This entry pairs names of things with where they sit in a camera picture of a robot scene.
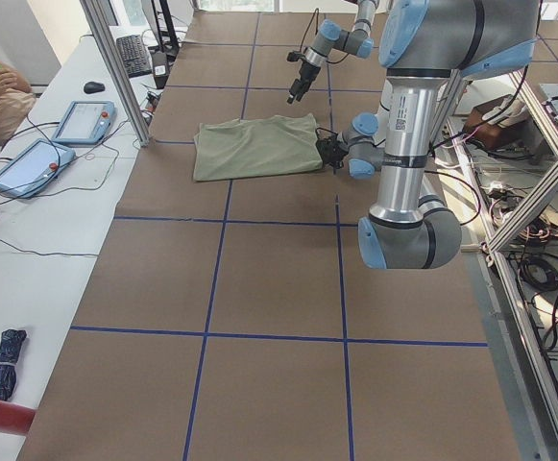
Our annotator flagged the aluminium frame post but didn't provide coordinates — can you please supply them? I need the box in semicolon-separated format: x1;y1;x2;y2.
80;0;150;147

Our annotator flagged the thin black table cable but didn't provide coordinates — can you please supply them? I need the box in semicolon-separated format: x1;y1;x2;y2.
0;117;121;258

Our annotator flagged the lower blue teach pendant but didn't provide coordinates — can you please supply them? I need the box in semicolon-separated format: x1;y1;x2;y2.
0;139;75;199

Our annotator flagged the aluminium side frame rack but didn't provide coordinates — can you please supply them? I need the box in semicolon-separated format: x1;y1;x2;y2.
433;71;558;460

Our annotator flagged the folded dark blue umbrella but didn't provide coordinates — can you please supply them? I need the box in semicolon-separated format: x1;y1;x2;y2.
0;329;27;400

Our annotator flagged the olive green long-sleeve shirt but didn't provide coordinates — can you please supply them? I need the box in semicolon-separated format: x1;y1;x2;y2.
193;113;323;182

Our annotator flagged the black keyboard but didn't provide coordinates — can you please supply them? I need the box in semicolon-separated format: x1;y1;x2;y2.
115;35;152;78

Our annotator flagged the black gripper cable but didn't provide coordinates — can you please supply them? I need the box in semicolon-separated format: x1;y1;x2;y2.
300;8;352;66
312;125;342;143

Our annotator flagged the black computer mouse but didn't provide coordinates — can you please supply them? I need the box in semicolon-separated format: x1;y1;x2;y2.
83;81;106;94

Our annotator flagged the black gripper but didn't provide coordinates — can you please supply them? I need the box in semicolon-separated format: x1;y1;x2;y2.
315;135;347;175
286;49;325;104

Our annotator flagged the blue teach pendant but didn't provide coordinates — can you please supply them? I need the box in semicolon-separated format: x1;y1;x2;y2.
0;139;75;199
52;101;116;146

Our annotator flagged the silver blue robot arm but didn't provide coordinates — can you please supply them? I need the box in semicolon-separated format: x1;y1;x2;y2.
286;0;379;104
316;1;539;269

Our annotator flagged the upper blue teach pendant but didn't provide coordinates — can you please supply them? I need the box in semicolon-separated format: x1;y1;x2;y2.
52;101;116;146

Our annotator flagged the red cylinder bottle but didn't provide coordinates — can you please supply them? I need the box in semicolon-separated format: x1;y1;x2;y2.
0;400;36;436

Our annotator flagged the white power adapter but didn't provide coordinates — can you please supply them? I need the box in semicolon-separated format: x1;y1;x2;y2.
482;96;525;128

